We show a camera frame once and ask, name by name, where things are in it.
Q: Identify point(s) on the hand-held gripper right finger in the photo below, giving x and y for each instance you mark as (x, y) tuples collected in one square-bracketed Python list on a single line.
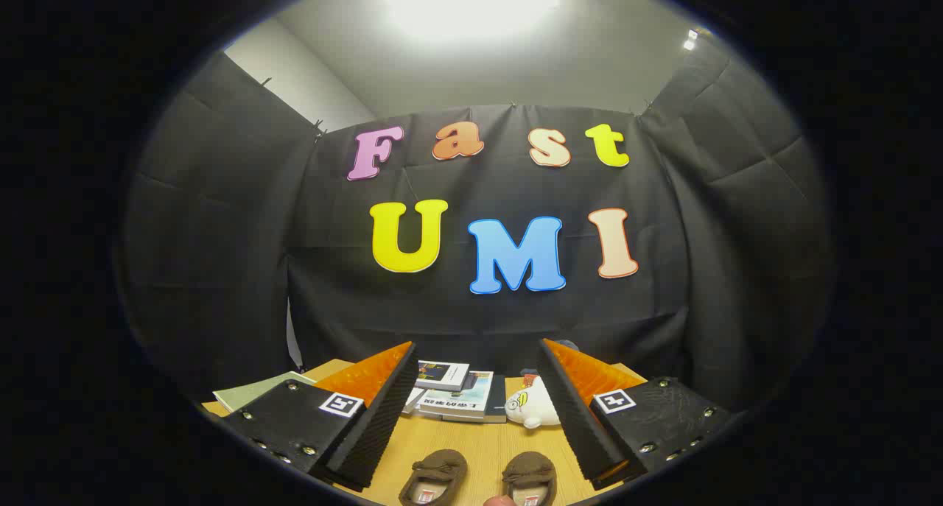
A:
[(582, 425)]

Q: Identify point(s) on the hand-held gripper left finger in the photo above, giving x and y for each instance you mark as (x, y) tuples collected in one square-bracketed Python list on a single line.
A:
[(379, 425)]

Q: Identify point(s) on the brown fleece shoe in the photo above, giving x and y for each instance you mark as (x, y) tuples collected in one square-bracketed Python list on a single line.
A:
[(442, 463), (534, 465)]

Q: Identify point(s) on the pale green fabric storage box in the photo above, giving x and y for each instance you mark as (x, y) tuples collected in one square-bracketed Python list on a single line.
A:
[(250, 392)]

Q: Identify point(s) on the plain white book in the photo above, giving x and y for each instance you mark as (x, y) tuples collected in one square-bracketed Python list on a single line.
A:
[(412, 401)]

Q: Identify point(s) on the white seal plush toy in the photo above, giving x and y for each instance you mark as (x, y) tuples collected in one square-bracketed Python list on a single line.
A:
[(541, 406)]

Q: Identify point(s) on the white book blue photo cover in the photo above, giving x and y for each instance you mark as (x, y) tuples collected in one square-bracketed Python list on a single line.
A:
[(442, 373)]

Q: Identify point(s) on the grey penguin plush toy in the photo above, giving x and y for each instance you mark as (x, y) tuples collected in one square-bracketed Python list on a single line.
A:
[(569, 343)]

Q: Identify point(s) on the book with landscape cover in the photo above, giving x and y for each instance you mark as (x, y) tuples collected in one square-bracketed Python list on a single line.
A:
[(460, 401)]

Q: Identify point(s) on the dark hardcover book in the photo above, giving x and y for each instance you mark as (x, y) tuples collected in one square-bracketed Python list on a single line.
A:
[(499, 399)]

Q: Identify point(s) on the small spot light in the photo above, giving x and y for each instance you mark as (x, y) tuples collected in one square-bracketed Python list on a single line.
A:
[(690, 42)]

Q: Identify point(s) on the bright ceiling light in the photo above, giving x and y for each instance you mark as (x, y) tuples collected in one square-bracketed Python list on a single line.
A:
[(471, 1)]

